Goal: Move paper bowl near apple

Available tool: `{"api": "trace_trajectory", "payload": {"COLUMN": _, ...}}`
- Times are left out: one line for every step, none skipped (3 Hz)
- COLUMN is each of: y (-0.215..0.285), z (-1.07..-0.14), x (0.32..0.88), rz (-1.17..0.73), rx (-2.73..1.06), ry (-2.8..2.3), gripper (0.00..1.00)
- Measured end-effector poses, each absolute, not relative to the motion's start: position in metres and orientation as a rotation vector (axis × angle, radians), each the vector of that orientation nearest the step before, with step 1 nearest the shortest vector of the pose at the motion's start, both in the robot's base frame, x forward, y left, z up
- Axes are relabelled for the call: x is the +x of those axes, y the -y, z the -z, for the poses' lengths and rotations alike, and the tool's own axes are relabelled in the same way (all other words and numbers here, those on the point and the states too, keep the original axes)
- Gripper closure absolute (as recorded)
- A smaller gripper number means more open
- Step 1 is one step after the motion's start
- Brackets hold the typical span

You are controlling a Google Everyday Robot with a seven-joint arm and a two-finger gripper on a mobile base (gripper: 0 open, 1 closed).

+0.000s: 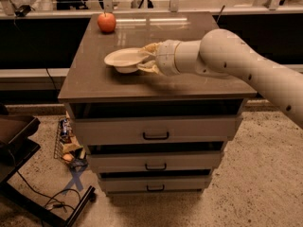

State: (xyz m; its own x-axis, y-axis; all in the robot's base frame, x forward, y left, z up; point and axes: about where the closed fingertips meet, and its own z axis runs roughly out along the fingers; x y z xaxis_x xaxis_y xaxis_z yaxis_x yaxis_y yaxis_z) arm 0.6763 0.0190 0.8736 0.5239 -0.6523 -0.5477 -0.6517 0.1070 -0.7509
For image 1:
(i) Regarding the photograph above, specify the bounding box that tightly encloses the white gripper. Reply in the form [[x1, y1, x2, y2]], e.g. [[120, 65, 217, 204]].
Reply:
[[136, 40, 180, 77]]

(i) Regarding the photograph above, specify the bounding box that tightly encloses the white paper bowl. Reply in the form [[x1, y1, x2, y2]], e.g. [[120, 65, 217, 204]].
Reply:
[[104, 47, 149, 74]]

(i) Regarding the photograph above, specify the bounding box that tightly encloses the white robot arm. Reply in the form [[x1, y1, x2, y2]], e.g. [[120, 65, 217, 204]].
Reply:
[[138, 29, 303, 128]]

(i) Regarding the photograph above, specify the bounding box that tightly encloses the red apple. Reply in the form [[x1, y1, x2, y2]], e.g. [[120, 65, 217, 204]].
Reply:
[[97, 12, 116, 33]]

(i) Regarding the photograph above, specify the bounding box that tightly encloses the top drawer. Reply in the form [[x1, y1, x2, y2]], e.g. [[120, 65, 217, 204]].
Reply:
[[72, 115, 242, 146]]

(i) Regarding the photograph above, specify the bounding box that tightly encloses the drawer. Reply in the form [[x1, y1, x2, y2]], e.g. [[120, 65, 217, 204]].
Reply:
[[72, 115, 242, 146], [87, 151, 222, 173], [99, 176, 211, 194]]

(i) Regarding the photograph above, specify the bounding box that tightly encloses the grey drawer cabinet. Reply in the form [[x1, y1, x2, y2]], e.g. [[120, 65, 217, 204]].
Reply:
[[59, 12, 256, 182]]

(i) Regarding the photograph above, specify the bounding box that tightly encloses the middle drawer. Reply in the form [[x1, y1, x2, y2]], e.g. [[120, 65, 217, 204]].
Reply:
[[87, 151, 222, 173]]

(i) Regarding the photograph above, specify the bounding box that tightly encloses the bottom drawer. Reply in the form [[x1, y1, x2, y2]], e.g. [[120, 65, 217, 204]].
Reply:
[[99, 176, 211, 194]]

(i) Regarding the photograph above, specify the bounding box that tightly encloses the blue tape cross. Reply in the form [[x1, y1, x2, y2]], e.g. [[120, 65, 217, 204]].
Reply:
[[63, 166, 87, 194]]

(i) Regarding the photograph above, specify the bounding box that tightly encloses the black power adapter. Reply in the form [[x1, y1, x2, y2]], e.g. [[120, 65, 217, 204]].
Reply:
[[15, 5, 31, 17]]

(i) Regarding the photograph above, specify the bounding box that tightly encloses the black cart stand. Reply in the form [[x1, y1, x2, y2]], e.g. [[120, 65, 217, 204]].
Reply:
[[0, 105, 96, 227]]

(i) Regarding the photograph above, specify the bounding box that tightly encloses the wire basket with snacks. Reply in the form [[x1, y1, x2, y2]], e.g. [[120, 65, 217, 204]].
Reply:
[[54, 116, 88, 169]]

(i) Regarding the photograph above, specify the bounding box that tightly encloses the black floor cable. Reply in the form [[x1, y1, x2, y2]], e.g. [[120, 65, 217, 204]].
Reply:
[[12, 170, 82, 213]]

